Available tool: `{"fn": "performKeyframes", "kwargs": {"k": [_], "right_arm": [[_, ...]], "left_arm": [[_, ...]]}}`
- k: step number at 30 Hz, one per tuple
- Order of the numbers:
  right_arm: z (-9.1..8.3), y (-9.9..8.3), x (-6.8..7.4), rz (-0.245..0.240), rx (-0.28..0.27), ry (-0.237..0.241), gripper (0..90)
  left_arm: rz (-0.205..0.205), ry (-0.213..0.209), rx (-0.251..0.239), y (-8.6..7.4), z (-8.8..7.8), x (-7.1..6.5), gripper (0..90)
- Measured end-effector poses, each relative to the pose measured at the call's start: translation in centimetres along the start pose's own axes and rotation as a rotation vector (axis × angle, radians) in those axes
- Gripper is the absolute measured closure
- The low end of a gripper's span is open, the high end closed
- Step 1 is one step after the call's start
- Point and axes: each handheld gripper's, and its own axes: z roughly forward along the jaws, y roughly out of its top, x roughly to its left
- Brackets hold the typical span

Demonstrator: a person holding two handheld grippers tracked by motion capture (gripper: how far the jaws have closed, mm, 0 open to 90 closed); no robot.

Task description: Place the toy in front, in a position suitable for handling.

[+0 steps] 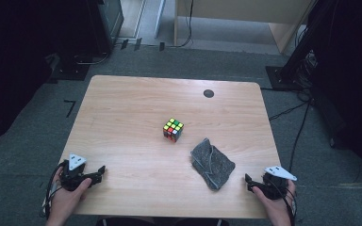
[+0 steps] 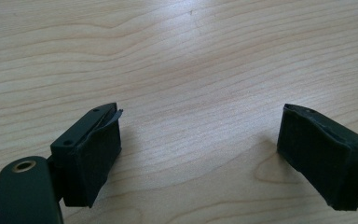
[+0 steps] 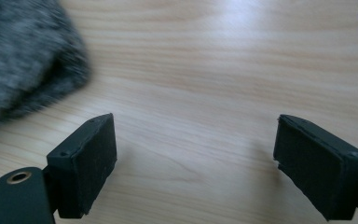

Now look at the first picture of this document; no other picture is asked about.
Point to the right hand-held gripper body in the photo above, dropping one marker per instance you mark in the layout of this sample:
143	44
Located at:
279	172

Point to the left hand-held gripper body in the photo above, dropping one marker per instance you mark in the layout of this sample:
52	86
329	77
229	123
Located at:
75	161

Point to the grey cloth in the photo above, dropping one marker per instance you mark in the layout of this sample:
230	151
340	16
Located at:
212	164

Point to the multicoloured puzzle cube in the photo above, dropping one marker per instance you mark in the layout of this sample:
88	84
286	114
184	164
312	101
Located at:
173	129

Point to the person's right hand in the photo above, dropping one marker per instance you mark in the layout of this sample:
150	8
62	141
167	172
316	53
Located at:
278	210

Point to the person's left hand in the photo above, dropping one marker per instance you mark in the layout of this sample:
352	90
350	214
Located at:
66	202

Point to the black metal stand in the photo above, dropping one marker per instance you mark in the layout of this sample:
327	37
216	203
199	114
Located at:
284	78

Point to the black round table grommet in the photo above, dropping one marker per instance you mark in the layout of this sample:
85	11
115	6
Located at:
208	93

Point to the dark curtain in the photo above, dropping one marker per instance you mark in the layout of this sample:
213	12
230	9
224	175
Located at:
358	94
12	62

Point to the black tape strip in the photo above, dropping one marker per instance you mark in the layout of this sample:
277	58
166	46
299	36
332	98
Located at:
138	44
124	44
161	46

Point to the black cabinet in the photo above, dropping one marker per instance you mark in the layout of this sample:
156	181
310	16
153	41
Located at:
110	22

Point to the light wooden desk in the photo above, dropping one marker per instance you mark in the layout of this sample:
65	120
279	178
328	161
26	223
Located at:
232	9

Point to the black stand base plate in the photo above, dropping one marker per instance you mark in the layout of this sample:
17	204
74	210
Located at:
70	72

